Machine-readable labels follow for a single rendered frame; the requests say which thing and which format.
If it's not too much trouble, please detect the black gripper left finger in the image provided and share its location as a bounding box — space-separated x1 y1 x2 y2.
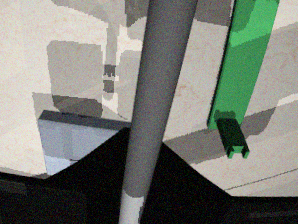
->
0 127 130 224

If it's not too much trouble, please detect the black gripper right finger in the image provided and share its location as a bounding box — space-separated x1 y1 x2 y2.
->
140 141 298 224

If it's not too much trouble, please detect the green u-shaped bracket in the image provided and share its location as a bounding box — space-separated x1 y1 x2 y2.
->
208 0 279 159

